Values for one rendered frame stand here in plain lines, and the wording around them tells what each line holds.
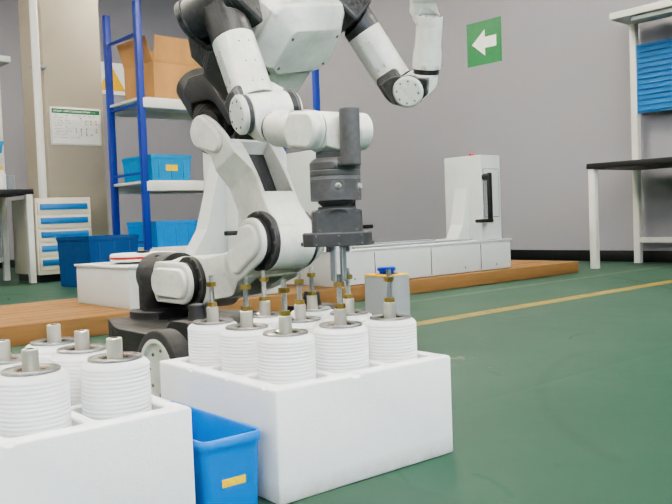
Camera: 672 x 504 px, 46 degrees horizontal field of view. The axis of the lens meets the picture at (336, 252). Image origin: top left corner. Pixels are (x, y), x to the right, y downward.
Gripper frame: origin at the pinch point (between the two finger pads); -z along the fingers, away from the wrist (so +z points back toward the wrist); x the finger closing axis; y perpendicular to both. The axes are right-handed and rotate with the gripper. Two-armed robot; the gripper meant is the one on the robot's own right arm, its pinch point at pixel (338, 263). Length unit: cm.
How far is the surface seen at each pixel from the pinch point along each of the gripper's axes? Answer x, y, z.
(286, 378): 10.1, 11.1, -17.4
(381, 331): -7.6, -2.5, -12.6
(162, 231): 88, -513, 2
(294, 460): 9.5, 15.4, -29.4
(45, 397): 42, 33, -14
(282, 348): 10.6, 11.0, -12.5
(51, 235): 180, -534, 1
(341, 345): 0.4, 4.7, -13.5
